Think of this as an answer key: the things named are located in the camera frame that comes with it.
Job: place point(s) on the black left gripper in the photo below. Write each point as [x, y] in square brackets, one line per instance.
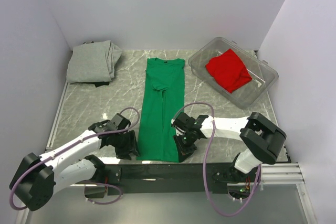
[131, 146]

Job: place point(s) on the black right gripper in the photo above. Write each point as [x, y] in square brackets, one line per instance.
[184, 152]

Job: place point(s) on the green t shirt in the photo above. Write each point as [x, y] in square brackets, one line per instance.
[163, 97]

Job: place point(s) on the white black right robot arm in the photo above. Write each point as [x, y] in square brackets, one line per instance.
[263, 139]

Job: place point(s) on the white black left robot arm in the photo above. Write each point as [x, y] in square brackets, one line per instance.
[38, 178]

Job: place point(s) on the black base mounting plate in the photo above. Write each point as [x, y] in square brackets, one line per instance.
[172, 178]

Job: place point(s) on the red t shirt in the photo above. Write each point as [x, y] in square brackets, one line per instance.
[229, 71]

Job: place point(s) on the clear plastic bin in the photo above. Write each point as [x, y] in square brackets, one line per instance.
[263, 76]

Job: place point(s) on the folded grey t shirt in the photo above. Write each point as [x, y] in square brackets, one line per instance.
[93, 62]

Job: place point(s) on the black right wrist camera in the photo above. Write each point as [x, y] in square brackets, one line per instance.
[183, 122]

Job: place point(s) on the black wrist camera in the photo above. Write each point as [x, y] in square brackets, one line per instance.
[183, 122]
[118, 122]

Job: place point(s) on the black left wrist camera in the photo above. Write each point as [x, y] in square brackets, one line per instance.
[118, 122]

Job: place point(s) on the aluminium frame rail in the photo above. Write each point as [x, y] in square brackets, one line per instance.
[281, 174]

